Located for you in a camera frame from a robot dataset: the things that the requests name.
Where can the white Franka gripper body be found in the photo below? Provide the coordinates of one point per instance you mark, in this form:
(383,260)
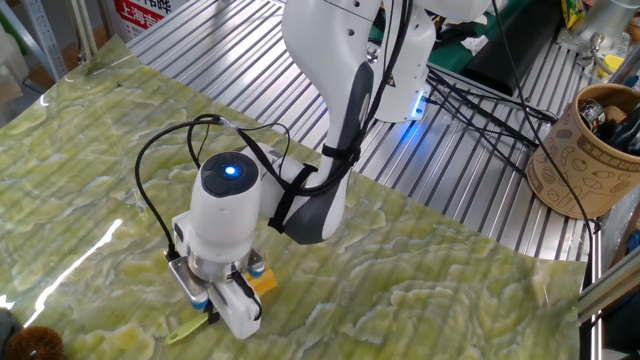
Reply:
(240,310)

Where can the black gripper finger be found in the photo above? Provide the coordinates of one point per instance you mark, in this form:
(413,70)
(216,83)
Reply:
(214,317)

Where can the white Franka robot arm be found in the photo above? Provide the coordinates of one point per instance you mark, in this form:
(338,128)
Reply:
(225,215)

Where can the brown bristle brush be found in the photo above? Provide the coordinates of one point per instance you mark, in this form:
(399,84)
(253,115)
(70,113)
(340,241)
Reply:
(35,345)

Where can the green marble pattern table mat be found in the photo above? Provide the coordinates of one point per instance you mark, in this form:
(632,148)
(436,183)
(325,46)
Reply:
(400,300)

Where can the grey soft lump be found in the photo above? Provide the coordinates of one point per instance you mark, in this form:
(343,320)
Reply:
(9,327)

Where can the red and white sign box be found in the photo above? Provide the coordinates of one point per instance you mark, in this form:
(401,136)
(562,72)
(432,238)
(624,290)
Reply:
(140,12)

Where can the thin metal rods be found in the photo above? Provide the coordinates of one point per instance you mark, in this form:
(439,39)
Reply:
(82,30)

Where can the dark green cloth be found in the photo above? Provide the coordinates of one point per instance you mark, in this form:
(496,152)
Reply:
(450,57)

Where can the grey perforated shelf upright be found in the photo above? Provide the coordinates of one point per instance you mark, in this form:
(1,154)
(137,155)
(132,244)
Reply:
(45,35)

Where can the white crumpled paper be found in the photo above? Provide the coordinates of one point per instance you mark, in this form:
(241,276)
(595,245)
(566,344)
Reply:
(474,45)

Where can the brown printed cardboard tub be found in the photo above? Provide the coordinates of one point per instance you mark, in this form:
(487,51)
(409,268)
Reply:
(575,170)

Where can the black rolled mat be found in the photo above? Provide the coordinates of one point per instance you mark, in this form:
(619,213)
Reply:
(510,55)

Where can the round silver black object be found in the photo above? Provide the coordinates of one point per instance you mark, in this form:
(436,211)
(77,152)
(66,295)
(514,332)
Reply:
(592,114)

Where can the black tools in tub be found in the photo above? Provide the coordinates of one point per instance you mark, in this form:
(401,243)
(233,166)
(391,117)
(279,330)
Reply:
(625,135)

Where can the small yellow object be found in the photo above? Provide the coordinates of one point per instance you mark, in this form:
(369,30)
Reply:
(612,64)

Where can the yellow snack bag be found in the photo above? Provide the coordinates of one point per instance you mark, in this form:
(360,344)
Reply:
(572,10)

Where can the grey metal cylinder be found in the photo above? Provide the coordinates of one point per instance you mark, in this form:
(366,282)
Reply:
(605,20)

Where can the aluminium profile rail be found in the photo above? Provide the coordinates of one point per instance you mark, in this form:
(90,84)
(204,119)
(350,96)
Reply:
(610,290)

